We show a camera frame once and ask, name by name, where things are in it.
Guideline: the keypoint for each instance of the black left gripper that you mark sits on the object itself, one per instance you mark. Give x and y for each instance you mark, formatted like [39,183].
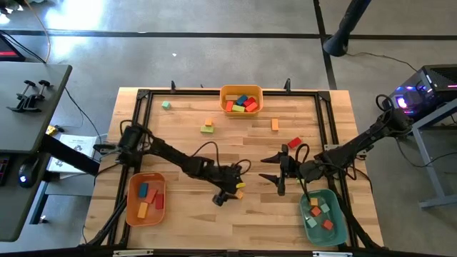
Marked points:
[226,176]

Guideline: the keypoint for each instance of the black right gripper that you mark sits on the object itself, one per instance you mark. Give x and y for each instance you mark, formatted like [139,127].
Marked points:
[283,167]

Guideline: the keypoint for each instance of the thick orange wooden block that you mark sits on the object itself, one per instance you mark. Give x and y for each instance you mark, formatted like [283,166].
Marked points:
[239,195]

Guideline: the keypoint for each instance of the red wooden block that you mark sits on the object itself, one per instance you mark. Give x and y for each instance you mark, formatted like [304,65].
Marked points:
[294,142]
[250,101]
[159,201]

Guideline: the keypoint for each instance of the narrow orange wooden block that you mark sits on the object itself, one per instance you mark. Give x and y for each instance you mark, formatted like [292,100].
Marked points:
[274,124]

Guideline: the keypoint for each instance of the small orange cube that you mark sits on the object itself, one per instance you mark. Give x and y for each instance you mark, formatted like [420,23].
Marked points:
[209,122]
[313,201]

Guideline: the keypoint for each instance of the small orange-red cube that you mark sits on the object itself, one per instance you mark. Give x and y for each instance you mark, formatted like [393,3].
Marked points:
[315,211]

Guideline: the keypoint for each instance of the orange-red wooden block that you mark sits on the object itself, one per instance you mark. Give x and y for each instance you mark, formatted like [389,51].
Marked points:
[252,107]
[229,106]
[151,195]

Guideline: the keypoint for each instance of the blue wooden block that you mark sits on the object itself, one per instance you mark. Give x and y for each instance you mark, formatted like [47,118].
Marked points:
[242,100]
[143,190]

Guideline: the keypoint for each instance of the small red cube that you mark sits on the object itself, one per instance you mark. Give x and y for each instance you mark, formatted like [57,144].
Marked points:
[327,224]

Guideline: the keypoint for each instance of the cream white wooden block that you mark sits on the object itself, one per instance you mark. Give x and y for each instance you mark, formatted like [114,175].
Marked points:
[230,97]

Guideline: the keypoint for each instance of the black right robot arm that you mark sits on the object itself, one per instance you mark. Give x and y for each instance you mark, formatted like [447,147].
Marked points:
[357,146]

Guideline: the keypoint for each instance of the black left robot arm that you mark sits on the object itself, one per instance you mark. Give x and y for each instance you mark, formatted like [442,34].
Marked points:
[171,155]

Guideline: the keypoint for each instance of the silver mounting plate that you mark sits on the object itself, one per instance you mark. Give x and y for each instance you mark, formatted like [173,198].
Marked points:
[328,147]

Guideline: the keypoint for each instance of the yellow plastic bin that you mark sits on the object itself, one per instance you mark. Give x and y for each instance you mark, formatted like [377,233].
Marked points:
[250,90]

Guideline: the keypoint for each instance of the orange plastic bin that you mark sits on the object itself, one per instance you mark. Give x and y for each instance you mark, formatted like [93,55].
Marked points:
[157,216]

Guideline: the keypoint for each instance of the black table edge clamp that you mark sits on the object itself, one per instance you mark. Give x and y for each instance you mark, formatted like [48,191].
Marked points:
[287,85]
[173,86]

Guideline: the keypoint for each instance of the teal plastic bin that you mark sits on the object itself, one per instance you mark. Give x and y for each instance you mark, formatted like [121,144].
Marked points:
[330,237]

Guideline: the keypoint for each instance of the black floor pole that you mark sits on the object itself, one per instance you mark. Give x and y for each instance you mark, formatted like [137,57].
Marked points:
[342,35]

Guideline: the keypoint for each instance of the grey metal stand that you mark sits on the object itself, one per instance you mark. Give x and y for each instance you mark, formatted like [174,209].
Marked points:
[428,164]

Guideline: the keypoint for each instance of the white paper booklet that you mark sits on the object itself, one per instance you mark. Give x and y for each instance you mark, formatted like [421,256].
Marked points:
[76,144]

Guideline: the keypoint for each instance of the black diagonal bar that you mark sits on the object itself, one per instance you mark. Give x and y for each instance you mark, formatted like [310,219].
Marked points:
[71,157]

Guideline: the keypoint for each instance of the computer tower with coloured lights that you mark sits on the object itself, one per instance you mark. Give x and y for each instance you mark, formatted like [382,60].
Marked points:
[441,76]

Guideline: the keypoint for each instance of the small yellow object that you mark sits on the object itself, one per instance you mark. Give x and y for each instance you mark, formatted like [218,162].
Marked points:
[52,130]

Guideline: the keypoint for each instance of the black computer mouse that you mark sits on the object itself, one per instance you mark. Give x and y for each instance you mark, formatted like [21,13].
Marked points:
[30,171]

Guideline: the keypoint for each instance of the grey side desk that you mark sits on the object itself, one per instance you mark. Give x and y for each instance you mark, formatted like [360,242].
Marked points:
[35,132]

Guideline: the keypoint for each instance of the black keyboard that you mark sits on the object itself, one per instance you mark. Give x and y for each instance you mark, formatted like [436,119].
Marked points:
[3,171]

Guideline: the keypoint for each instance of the dark laptop with red strip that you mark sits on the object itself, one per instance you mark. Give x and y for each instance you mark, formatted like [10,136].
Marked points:
[9,50]

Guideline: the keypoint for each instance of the white edge bracket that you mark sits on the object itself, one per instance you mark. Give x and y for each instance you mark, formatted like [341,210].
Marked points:
[133,253]
[332,254]

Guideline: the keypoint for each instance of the black aluminium table frame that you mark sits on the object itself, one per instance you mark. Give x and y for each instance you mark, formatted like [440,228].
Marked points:
[178,93]

